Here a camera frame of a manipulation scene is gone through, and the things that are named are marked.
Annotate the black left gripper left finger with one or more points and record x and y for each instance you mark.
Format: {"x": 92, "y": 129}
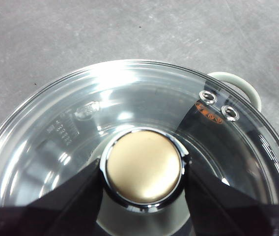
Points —
{"x": 63, "y": 214}

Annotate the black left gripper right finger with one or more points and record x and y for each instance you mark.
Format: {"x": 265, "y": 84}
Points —
{"x": 218, "y": 211}

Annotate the glass lid with green knob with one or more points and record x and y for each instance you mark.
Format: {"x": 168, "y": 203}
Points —
{"x": 143, "y": 167}

